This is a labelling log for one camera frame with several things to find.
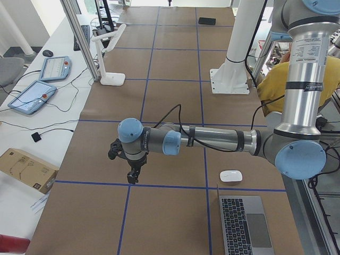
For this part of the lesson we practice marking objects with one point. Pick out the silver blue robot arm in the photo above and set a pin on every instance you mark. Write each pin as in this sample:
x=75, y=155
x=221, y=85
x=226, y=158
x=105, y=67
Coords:
x=293, y=146

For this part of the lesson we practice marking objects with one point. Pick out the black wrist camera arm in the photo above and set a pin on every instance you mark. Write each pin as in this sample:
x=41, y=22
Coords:
x=116, y=150

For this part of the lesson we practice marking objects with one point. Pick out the aluminium frame post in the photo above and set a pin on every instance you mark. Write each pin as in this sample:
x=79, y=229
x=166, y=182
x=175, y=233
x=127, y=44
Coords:
x=77, y=31

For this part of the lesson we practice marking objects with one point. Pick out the grey laptop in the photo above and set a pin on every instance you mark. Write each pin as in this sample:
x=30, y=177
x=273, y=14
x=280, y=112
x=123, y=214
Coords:
x=244, y=225

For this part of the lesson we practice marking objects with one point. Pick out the lower blue teach pendant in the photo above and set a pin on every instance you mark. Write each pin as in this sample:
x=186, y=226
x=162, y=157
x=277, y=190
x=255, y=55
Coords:
x=33, y=97

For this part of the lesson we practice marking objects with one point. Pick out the brown paper table mat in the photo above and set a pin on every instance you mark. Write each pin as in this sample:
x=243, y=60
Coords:
x=166, y=56

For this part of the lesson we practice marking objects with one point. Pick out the person in yellow shirt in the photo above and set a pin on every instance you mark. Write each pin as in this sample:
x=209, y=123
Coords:
x=275, y=83

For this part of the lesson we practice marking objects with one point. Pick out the black mouse pad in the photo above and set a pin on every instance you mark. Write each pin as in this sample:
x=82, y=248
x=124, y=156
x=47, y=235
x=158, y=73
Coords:
x=207, y=21

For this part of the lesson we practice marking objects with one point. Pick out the blue teach pendant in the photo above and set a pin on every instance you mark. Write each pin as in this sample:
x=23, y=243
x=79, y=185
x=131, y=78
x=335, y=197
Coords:
x=33, y=97
x=55, y=68

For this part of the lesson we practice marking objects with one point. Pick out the red cylinder object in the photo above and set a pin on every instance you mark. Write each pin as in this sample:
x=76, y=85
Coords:
x=13, y=244

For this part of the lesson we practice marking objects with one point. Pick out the dark grey desk mouse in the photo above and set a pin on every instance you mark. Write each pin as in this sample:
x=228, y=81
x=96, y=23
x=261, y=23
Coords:
x=47, y=53

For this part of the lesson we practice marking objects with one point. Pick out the white computer mouse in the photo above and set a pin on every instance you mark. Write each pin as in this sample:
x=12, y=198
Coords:
x=231, y=176

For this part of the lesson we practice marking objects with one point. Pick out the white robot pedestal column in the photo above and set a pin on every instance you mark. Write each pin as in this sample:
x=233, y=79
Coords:
x=231, y=76

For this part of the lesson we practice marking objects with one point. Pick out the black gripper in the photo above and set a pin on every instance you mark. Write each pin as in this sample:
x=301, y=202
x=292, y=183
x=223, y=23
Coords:
x=136, y=164

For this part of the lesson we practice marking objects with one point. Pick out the grey office chair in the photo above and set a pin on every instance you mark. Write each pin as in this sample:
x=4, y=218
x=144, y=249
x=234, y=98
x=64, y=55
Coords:
x=11, y=67

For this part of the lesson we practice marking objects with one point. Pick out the brown cardboard box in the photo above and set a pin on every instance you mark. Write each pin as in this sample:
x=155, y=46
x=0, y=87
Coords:
x=29, y=169

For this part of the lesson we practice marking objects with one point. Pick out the upper blue teach pendant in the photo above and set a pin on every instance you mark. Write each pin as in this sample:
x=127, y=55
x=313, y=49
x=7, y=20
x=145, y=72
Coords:
x=55, y=68

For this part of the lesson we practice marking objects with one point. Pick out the small black square puck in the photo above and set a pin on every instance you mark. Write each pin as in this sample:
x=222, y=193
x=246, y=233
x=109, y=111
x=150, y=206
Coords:
x=36, y=137

